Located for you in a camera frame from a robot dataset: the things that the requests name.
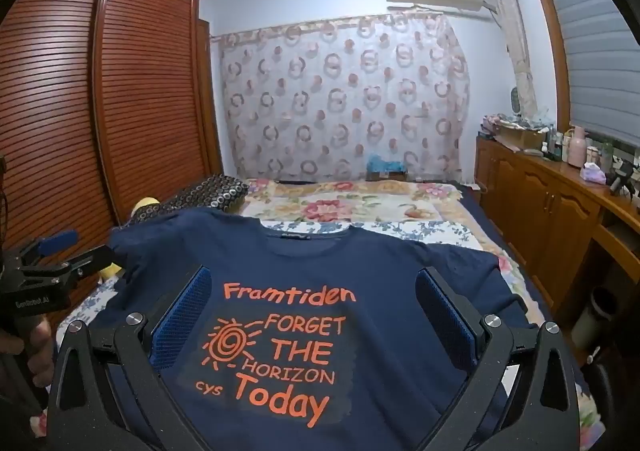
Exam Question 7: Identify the small black tripod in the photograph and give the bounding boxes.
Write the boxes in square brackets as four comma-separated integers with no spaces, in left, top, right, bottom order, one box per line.
[607,161,636,196]

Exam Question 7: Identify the brown louvered wooden wardrobe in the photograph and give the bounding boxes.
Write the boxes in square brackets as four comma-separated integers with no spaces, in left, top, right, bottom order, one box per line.
[0,0,223,332]

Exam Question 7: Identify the grey trash bin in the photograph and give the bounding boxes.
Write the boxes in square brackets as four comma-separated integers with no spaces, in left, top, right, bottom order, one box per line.
[570,286,618,357]

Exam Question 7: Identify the person's left hand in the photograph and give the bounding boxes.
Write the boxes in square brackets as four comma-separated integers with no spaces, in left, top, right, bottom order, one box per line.
[0,316,53,407]

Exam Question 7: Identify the white blue-flowered quilt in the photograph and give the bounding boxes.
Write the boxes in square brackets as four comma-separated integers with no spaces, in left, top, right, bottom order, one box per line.
[55,218,501,332]

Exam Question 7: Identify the cardboard box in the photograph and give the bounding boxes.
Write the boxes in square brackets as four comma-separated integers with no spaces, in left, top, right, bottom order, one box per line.
[497,123,548,152]

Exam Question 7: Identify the long wooden cabinet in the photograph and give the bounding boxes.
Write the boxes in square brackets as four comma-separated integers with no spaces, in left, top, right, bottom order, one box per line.
[475,136,640,367]

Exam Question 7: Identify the dark ring-patterned pillow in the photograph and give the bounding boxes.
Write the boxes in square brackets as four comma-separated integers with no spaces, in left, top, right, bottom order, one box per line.
[157,174,251,216]

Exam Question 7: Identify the pink bottle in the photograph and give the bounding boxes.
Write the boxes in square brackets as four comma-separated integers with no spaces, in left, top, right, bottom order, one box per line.
[570,126,588,169]

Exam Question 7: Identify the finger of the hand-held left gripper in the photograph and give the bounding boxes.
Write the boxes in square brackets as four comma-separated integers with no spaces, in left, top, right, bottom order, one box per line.
[47,245,117,289]
[10,230,81,272]

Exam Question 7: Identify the purple tissue packet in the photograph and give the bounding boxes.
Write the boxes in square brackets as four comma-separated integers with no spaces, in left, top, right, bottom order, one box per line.
[580,163,608,186]

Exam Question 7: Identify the cream lace curtain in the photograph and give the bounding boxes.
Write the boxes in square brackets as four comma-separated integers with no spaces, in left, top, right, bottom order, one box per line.
[482,0,538,116]

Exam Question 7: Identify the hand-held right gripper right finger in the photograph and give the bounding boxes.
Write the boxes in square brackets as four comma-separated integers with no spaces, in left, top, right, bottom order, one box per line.
[415,267,583,451]

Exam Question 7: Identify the blue plastic bag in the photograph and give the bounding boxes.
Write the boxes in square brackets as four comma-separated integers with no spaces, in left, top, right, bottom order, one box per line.
[367,156,408,182]

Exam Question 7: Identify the navy printed t-shirt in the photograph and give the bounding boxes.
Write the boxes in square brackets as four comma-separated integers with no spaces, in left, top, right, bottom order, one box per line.
[92,208,586,451]

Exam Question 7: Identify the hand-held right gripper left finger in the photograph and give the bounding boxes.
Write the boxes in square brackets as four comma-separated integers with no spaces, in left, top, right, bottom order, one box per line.
[47,265,216,451]

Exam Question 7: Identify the sheer circle-patterned curtain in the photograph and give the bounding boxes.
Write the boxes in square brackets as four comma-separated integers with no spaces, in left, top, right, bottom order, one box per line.
[210,13,473,184]

